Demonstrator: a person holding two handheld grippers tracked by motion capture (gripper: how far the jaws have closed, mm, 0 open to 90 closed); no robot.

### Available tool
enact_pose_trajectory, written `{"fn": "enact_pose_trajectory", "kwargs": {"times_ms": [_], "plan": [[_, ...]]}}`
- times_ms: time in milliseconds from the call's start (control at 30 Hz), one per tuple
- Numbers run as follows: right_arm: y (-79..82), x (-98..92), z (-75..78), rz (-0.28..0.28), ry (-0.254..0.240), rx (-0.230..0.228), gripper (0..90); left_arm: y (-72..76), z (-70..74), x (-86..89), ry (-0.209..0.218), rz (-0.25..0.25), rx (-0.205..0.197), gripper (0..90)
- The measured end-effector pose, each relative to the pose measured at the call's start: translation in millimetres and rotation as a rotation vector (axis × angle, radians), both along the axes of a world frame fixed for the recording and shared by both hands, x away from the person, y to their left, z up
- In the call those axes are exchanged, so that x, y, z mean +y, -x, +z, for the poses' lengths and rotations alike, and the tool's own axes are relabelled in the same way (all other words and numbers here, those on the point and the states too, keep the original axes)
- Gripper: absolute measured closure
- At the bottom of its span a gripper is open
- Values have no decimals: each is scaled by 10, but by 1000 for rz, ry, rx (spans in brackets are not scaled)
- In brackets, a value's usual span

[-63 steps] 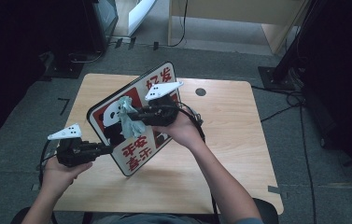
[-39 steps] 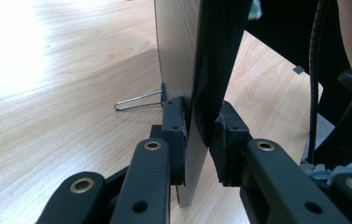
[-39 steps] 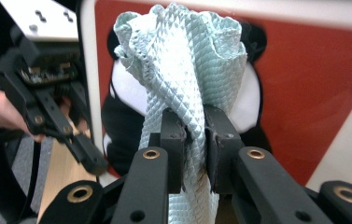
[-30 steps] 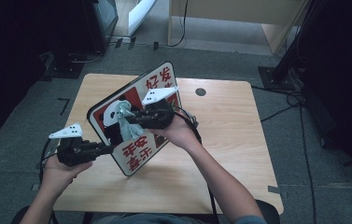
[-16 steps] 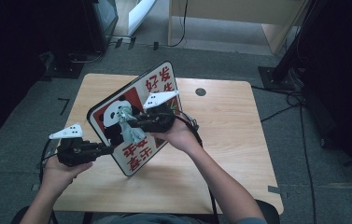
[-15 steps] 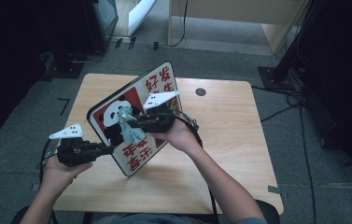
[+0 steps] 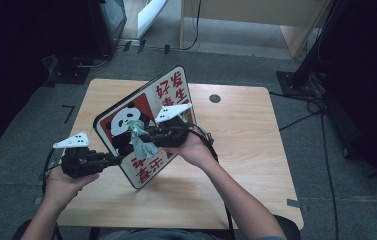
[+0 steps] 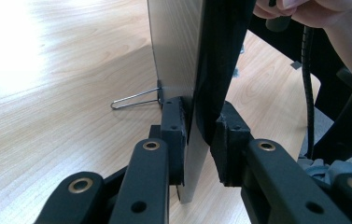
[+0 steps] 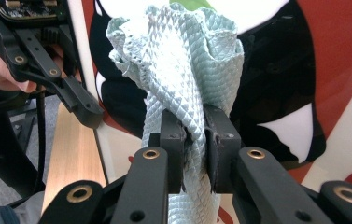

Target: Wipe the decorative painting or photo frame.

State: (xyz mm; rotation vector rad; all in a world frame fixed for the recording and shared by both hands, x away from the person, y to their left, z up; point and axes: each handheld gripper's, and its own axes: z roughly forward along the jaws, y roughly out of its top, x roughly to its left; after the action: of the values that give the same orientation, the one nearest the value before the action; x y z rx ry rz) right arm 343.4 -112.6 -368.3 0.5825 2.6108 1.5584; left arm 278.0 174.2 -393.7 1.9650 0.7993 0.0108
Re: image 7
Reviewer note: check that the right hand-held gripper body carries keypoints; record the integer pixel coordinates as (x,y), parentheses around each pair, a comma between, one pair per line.
(172,135)

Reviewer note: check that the grey floor tape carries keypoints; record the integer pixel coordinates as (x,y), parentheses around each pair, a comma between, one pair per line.
(37,200)
(294,202)

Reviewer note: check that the person's left hand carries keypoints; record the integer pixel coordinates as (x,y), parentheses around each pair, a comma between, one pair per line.
(62,186)

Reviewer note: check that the light blue cloth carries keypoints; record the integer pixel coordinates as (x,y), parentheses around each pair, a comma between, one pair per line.
(142,148)

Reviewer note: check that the black metal stand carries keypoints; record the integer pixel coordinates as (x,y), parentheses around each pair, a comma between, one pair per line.
(304,78)

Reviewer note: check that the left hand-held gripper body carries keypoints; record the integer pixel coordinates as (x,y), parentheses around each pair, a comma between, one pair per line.
(81,163)

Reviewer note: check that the person's blue grey sleeve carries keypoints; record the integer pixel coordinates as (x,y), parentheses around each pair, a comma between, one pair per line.
(272,238)

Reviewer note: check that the white panel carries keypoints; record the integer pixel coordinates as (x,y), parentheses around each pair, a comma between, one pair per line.
(151,16)

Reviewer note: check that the dark curtain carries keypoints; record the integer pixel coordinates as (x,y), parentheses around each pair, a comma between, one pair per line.
(16,60)
(369,83)

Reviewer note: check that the dark stand base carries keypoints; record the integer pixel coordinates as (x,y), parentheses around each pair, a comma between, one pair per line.
(67,71)

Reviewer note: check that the light wooden desk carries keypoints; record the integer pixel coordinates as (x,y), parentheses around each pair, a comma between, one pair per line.
(242,11)

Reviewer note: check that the panda picture sign board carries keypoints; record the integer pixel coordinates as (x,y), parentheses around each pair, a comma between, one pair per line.
(149,173)

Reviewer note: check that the person's right hand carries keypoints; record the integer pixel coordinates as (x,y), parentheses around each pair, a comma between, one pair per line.
(194,151)

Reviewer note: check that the black angled floor tape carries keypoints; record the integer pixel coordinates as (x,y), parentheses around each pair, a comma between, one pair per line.
(71,111)

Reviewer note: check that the round black table hole cap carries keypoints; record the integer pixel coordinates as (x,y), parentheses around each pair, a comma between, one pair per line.
(215,98)

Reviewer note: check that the dark monitor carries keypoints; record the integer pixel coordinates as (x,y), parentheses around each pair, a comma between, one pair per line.
(109,23)

